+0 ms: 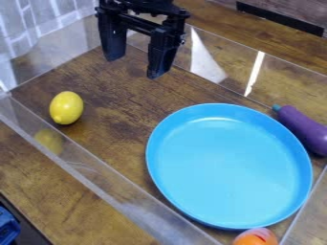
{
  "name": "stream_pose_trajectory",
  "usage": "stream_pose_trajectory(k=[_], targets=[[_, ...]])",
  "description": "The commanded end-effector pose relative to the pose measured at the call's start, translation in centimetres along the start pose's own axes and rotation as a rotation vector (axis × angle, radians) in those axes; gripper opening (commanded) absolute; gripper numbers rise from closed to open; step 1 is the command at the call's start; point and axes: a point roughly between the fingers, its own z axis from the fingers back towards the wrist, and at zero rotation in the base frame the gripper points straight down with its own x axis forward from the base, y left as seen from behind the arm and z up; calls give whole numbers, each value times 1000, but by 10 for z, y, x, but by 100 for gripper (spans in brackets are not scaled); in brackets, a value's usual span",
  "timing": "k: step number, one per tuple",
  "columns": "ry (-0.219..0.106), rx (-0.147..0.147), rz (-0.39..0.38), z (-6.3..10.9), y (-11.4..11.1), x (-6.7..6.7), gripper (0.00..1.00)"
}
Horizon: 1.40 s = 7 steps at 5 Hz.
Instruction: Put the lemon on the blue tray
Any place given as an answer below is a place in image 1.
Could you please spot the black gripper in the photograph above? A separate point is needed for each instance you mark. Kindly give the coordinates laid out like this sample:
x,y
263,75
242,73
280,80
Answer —
x,y
156,17

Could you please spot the yellow lemon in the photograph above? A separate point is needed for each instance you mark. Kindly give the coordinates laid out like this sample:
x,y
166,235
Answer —
x,y
66,107

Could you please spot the blue oval tray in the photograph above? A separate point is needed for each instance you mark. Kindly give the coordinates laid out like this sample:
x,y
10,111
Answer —
x,y
228,166

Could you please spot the purple toy eggplant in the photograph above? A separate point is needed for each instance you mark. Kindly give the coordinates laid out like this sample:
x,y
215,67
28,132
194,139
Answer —
x,y
310,131

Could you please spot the blue object at corner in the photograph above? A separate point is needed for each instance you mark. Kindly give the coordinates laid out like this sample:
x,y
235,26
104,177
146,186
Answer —
x,y
10,228

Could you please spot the orange toy fruit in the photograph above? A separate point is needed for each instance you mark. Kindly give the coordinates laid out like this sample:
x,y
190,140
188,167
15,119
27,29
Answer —
x,y
259,236

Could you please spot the clear acrylic enclosure wall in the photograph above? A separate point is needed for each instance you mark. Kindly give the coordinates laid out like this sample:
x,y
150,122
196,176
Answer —
x,y
75,177

